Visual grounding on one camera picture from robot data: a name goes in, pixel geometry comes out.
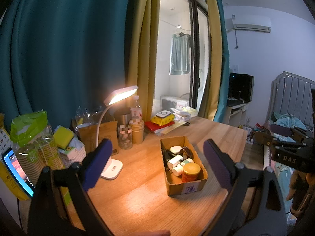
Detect orange tin with gold lid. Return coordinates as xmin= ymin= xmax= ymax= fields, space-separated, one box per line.
xmin=182 ymin=163 xmax=202 ymax=183

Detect hanging grey-green clothes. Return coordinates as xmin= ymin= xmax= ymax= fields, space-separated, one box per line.
xmin=169 ymin=32 xmax=192 ymax=75

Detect person's right forearm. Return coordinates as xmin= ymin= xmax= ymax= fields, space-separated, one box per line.
xmin=287 ymin=168 xmax=313 ymax=217

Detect clear plastic bag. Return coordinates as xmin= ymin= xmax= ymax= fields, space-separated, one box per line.
xmin=66 ymin=138 xmax=82 ymax=151

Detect white desk lamp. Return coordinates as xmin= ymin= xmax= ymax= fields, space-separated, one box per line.
xmin=96 ymin=86 xmax=139 ymax=180

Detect brown cardboard box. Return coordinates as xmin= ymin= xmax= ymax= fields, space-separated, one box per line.
xmin=160 ymin=136 xmax=208 ymax=196

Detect black sliding door frame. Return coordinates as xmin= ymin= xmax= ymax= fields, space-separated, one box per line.
xmin=189 ymin=0 xmax=209 ymax=115

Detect white microwave oven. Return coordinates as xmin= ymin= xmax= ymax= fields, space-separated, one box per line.
xmin=160 ymin=95 xmax=189 ymax=111

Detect stack of kraft paper cups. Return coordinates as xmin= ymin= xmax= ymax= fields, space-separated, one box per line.
xmin=129 ymin=118 xmax=145 ymax=145

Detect floral drinking glass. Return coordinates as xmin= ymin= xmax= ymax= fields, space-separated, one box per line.
xmin=118 ymin=125 xmax=134 ymax=150

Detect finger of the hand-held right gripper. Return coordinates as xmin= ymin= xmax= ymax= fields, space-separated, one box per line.
xmin=270 ymin=124 xmax=309 ymax=139
xmin=272 ymin=138 xmax=308 ymax=148

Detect smartphone with lit screen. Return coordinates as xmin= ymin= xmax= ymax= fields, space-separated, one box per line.
xmin=1 ymin=147 xmax=35 ymax=198

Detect kraft cardboard lamp box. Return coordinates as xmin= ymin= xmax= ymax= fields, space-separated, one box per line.
xmin=78 ymin=120 xmax=119 ymax=156

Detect white woven plastic basket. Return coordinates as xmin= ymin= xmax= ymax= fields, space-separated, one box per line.
xmin=58 ymin=144 xmax=86 ymax=169

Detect stack of papers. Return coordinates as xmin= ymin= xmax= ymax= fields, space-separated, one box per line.
xmin=154 ymin=120 xmax=189 ymax=136

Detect teal blanket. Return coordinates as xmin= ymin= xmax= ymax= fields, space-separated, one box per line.
xmin=268 ymin=112 xmax=309 ymax=131

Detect grey padded headboard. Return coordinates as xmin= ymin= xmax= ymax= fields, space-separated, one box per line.
xmin=271 ymin=71 xmax=315 ymax=129

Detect black monitor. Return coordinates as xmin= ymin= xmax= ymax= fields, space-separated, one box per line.
xmin=228 ymin=73 xmax=255 ymax=102

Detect yellow packet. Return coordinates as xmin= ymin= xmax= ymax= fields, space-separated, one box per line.
xmin=151 ymin=115 xmax=176 ymax=126

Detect stainless steel mug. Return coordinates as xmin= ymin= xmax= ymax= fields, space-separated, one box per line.
xmin=114 ymin=107 xmax=131 ymax=127

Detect black leather strap watch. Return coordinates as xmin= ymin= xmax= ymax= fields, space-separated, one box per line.
xmin=181 ymin=146 xmax=195 ymax=159

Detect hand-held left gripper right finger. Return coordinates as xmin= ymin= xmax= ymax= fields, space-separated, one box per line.
xmin=203 ymin=139 xmax=288 ymax=236

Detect white teal-label medicine bottle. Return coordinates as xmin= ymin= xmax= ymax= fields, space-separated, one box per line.
xmin=172 ymin=159 xmax=195 ymax=177

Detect white air conditioner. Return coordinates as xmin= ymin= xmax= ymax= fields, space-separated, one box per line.
xmin=225 ymin=15 xmax=272 ymax=33

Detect white plug charger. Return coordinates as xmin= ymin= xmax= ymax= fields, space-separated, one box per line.
xmin=167 ymin=154 xmax=184 ymax=170

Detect clear plastic water bottle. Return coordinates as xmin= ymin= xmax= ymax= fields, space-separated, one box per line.
xmin=130 ymin=95 xmax=143 ymax=121

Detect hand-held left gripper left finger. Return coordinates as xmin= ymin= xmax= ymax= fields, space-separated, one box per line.
xmin=27 ymin=138 xmax=113 ymax=236

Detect clear plastic packaging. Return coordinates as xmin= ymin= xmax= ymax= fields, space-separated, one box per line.
xmin=74 ymin=106 xmax=104 ymax=128

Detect green bag of paper cups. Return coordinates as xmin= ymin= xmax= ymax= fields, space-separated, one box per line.
xmin=10 ymin=110 xmax=66 ymax=177

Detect pale yellow tissue pack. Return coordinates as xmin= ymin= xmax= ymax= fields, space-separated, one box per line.
xmin=176 ymin=106 xmax=198 ymax=121

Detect yellow package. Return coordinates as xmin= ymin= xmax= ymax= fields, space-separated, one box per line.
xmin=0 ymin=113 xmax=30 ymax=201

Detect white computer desk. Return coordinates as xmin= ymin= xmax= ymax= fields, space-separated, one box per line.
xmin=226 ymin=100 xmax=248 ymax=126

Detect yellow sponge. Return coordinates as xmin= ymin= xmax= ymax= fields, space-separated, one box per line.
xmin=53 ymin=125 xmax=75 ymax=150

